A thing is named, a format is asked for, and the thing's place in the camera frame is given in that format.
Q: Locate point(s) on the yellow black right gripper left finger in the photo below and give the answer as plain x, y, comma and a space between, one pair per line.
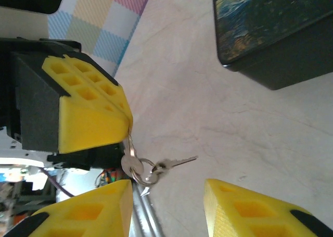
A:
86, 213

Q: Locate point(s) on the small silver key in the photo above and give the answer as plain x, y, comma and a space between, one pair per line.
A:
173, 163

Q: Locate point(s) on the aluminium frame side rail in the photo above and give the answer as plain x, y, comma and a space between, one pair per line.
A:
145, 216

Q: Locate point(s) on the black box with painting lid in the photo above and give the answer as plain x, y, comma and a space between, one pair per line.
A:
273, 31

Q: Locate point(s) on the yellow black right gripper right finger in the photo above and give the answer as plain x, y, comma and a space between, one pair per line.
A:
247, 216

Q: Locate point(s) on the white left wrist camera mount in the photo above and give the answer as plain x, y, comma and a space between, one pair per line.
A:
23, 159

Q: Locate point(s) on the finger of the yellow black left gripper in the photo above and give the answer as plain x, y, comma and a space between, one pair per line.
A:
104, 76
86, 127

